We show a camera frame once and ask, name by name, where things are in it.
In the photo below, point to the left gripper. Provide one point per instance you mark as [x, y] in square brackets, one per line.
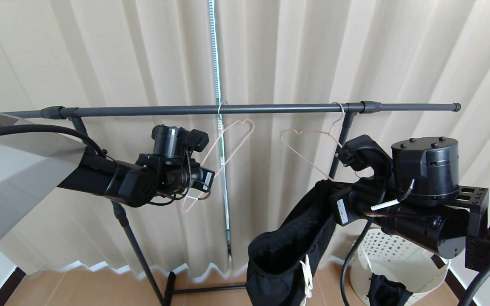
[194, 180]

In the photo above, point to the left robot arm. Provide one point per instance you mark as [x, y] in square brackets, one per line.
[15, 178]

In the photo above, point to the beige curtain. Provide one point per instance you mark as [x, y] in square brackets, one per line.
[58, 51]

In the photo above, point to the heap of clothes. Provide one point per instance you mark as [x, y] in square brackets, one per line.
[387, 293]

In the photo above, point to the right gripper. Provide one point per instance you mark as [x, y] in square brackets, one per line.
[423, 229]

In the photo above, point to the black clothes rack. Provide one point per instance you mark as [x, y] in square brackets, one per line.
[270, 109]

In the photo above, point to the black shorts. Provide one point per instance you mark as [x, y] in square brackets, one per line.
[279, 255]

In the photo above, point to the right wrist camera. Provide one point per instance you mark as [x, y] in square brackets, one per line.
[362, 151]

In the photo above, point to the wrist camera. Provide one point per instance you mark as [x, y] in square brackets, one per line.
[197, 140]
[362, 151]

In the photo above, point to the white laundry basket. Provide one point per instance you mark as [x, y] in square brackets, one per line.
[398, 263]

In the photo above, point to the pink clothes hanger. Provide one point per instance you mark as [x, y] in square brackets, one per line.
[341, 112]
[218, 114]

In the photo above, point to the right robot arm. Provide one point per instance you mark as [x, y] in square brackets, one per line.
[428, 170]

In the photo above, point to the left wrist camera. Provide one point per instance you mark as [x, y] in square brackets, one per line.
[197, 140]

